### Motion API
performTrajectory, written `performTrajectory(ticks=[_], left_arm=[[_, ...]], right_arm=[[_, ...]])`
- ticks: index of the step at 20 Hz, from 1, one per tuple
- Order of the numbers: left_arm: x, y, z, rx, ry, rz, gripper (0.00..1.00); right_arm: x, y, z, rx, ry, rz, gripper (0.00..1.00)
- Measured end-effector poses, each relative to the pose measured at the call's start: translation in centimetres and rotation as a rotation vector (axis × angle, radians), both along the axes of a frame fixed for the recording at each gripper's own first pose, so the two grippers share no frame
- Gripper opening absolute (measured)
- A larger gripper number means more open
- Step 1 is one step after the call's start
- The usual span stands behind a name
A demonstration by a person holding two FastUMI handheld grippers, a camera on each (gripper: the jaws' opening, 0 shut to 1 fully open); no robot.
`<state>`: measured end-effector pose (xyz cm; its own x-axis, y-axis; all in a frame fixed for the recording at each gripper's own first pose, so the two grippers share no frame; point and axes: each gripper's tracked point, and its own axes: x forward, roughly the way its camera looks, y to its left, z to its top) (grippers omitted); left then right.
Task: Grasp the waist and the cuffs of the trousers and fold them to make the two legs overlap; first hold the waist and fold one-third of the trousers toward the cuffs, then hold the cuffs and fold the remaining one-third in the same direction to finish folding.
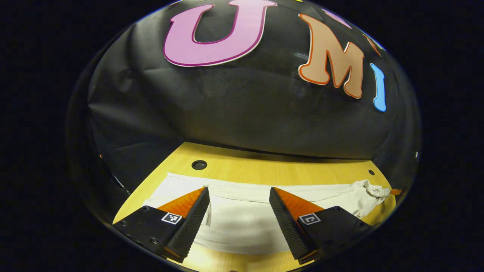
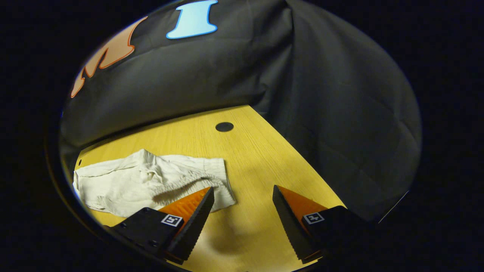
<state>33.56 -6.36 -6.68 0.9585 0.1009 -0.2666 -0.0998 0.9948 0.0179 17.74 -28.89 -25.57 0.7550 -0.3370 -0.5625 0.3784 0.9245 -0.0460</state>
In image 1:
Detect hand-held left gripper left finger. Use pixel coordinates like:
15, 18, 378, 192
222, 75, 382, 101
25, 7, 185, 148
112, 186, 211, 264

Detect black backdrop cloth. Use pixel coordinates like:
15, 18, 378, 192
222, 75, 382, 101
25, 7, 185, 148
66, 0, 422, 223

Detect cream white jeans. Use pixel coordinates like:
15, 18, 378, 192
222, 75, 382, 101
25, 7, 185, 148
143, 173, 392, 255

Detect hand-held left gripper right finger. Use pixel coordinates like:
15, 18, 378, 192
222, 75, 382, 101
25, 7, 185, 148
269, 187, 372, 265

